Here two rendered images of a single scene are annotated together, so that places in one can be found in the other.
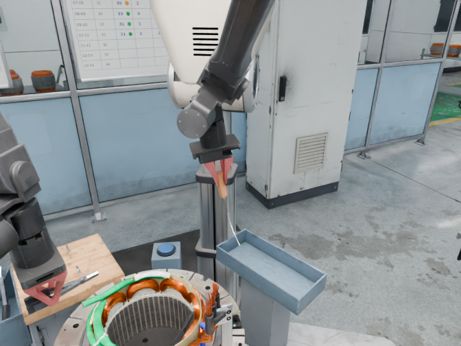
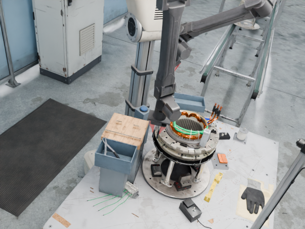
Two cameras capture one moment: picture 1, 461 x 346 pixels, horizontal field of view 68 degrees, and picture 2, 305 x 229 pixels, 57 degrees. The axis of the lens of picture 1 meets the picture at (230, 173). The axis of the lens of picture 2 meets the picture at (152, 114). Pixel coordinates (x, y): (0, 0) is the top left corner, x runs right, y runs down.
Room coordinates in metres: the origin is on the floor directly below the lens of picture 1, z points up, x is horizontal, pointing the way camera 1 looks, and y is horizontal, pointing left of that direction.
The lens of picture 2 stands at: (-0.19, 1.08, 1.98)
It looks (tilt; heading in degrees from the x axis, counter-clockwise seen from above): 37 degrees down; 312
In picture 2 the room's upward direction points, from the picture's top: 11 degrees clockwise
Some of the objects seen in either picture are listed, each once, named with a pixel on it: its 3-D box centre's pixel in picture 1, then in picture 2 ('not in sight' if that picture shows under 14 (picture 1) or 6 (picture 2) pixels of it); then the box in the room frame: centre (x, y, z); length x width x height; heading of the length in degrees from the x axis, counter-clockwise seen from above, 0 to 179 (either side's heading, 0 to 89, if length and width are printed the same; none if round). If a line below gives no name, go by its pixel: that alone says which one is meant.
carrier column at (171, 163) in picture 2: not in sight; (169, 170); (0.37, 0.26, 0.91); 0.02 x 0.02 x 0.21
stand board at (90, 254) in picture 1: (67, 272); (125, 130); (0.60, 0.37, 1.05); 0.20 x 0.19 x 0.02; 127
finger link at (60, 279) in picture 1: (44, 280); (158, 125); (0.45, 0.32, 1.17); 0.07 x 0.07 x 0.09; 40
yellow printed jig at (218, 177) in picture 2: not in sight; (214, 185); (0.20, 0.04, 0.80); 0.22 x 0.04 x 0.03; 109
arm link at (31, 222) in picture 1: (18, 219); (163, 103); (0.44, 0.33, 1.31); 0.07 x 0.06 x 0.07; 169
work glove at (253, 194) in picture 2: not in sight; (254, 195); (0.03, -0.10, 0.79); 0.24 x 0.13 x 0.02; 116
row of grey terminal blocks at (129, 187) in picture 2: not in sight; (130, 189); (0.45, 0.44, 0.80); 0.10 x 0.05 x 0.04; 10
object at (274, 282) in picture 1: (265, 303); (179, 116); (0.64, -0.09, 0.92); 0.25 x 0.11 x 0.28; 45
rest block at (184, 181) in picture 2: not in sight; (185, 179); (0.30, 0.19, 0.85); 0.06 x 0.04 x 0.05; 70
